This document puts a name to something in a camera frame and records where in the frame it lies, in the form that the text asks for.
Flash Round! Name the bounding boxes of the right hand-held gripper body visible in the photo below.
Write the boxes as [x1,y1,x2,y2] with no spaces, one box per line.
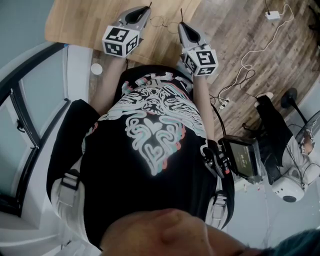
[182,44,219,77]

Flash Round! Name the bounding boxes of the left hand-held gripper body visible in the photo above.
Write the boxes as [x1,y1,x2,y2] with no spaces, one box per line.
[101,20,144,59]

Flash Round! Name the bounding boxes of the wire-rimmed eyeglasses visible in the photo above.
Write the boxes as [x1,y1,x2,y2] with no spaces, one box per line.
[147,1,185,35]

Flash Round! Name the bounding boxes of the person's right forearm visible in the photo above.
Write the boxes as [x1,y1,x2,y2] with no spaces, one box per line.
[193,74,216,141]

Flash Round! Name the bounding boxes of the person's left forearm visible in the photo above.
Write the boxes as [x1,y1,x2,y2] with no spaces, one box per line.
[95,56,126,119]

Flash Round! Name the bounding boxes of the white round floor disc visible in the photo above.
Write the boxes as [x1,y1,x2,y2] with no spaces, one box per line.
[90,62,104,75]

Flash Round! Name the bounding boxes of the white power adapter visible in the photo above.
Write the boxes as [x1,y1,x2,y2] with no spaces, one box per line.
[264,10,281,21]

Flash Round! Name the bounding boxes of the black field monitor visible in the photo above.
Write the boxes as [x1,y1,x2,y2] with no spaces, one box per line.
[218,134,261,185]

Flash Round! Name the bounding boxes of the person's black printed t-shirt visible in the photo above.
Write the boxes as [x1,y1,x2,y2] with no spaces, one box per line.
[46,64,236,251]

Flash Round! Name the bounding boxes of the black-framed glass partition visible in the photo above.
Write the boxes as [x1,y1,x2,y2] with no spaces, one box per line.
[0,41,71,219]

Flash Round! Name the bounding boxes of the white helmet device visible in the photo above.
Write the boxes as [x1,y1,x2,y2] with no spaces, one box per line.
[270,166,308,204]

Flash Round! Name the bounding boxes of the person's face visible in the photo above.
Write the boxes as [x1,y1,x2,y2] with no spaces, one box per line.
[99,208,253,256]

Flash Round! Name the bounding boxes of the black floor cable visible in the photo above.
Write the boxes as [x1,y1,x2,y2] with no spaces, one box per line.
[209,69,256,106]

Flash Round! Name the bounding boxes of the black monitor cable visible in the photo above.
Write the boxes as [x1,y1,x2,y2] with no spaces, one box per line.
[209,94,226,141]

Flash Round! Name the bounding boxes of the long white cable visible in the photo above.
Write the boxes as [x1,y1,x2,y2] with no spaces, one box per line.
[216,3,294,101]

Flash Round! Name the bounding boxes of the round glass pedestal table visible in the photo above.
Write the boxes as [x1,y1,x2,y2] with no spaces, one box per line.
[279,87,320,151]

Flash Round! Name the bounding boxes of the grey shoulder strap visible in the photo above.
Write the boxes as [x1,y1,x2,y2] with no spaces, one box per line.
[205,189,230,230]
[50,159,84,226]

